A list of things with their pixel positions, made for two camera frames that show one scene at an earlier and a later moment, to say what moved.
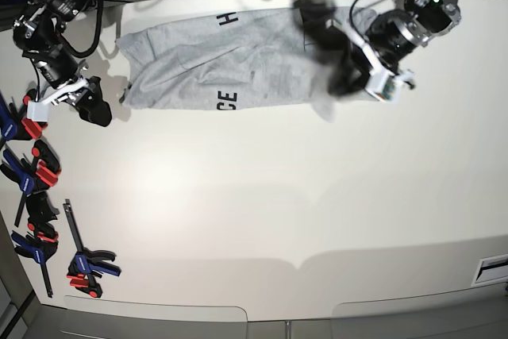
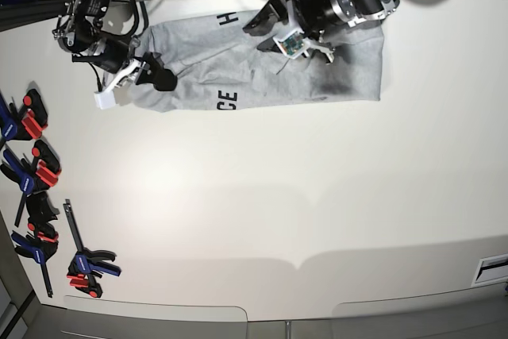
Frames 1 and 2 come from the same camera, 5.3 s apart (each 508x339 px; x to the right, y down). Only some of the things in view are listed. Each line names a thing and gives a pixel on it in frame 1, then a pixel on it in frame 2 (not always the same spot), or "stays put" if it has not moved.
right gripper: x=377 y=63 -> x=310 y=44
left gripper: x=65 y=81 -> x=132 y=71
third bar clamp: x=41 y=240 stays put
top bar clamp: x=14 y=123 stays put
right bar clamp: x=85 y=266 stays put
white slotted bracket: x=491 y=271 stays put
